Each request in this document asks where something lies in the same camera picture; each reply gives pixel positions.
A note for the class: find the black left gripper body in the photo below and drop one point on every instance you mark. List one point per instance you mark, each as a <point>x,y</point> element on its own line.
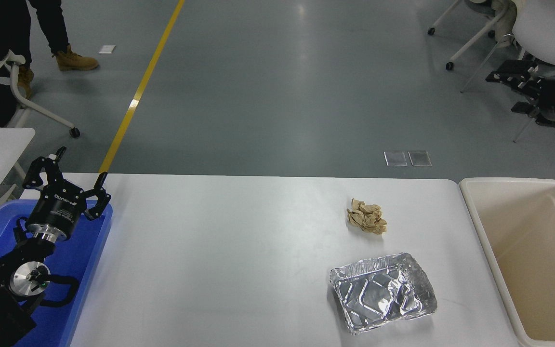
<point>58,209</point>

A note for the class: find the silver foil tray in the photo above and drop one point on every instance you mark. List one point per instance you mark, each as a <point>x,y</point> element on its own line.
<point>383,294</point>

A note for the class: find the white shell chair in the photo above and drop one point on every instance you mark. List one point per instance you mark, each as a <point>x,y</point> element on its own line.
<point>547,33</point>

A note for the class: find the blue plastic tray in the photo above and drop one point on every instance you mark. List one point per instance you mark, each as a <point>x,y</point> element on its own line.
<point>87,250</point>

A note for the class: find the white-framed caster chair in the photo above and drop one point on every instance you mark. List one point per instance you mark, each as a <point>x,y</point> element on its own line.
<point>475,36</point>

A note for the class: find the white rolling office chair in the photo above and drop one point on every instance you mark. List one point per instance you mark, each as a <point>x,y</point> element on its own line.
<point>15,82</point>

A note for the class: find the yellow floor tape line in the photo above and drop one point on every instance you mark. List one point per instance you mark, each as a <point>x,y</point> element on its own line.
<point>135,99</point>

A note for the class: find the clear floor plate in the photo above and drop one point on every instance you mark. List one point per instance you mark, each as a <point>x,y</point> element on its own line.
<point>419,158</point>
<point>395,159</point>

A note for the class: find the person in tan boots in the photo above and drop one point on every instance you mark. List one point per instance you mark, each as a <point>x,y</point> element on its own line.
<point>51,24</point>

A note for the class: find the large pale plastic bin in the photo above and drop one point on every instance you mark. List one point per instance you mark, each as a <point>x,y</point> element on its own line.
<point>528,260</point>

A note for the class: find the crumpled tan paper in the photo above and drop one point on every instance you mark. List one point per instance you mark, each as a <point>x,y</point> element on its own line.
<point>366,217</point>

